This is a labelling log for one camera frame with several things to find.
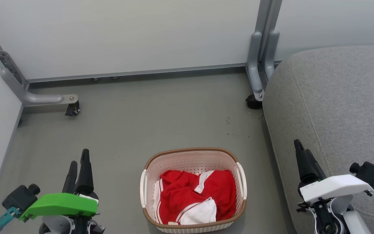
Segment grey partition bottom rail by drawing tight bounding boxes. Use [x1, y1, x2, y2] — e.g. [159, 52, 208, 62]
[26, 60, 282, 84]

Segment red shorts with white stripe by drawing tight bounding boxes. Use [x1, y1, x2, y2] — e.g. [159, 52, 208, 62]
[159, 170, 207, 212]

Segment grey fabric sofa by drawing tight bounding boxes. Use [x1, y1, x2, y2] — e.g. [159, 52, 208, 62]
[262, 45, 374, 234]

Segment grey partition foot single bar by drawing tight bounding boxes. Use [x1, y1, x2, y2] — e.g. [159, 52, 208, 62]
[0, 15, 79, 107]

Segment grey partition post double foot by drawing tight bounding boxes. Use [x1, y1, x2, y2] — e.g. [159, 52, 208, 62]
[245, 0, 283, 101]

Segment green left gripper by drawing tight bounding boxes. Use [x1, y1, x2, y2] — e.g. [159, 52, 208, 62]
[19, 149, 99, 222]

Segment pink white laundry basket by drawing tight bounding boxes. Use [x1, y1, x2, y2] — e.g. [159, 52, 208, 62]
[140, 147, 248, 234]

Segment teal plug left camera cable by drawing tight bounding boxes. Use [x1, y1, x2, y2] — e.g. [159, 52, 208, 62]
[0, 207, 20, 234]

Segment black caster wheel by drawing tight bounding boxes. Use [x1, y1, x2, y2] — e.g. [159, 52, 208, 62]
[245, 94, 263, 110]
[65, 100, 81, 117]

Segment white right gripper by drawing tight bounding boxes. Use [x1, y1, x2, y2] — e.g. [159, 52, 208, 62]
[293, 139, 374, 204]

